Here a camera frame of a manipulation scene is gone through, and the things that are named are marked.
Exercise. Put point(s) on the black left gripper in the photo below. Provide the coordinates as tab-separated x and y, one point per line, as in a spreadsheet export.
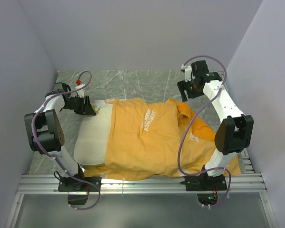
86	108

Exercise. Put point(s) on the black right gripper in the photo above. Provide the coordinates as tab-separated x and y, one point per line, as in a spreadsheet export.
181	85

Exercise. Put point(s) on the cream quilted pillow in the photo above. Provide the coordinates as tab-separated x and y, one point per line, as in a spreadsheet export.
91	144

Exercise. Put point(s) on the orange pillowcase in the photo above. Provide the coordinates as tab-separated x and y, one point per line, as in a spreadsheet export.
146	139

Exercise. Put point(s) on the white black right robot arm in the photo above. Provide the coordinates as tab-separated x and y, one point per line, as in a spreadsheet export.
212	80

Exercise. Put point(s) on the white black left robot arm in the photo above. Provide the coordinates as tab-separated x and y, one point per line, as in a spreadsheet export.
45	134

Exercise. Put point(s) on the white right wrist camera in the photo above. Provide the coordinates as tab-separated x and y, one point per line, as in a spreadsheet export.
187	70

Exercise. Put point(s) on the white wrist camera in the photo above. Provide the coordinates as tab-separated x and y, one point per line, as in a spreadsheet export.
187	70
80	89

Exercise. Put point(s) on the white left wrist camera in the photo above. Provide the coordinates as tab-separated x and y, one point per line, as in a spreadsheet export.
80	89

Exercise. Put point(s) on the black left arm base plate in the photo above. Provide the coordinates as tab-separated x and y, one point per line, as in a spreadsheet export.
68	184

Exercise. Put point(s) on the aluminium side rail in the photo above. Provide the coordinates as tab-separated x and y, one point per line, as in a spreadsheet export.
244	156

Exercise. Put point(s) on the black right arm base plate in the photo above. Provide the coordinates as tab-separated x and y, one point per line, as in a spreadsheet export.
204	182

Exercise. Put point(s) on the aluminium front rail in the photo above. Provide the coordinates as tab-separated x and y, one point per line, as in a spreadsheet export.
46	184

